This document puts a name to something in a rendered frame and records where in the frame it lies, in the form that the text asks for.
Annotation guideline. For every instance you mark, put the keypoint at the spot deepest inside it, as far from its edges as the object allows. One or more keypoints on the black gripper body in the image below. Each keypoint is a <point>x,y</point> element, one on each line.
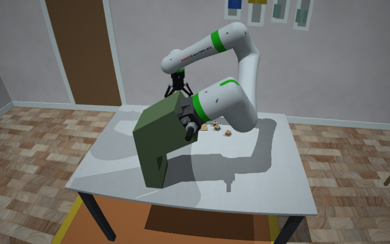
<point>178,83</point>

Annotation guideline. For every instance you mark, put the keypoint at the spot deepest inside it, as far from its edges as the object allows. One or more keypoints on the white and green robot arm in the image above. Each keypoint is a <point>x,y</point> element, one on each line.
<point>233,99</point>

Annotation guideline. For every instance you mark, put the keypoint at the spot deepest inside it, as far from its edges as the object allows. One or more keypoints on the tan flat mat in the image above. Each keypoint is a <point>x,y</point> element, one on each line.
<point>204,127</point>

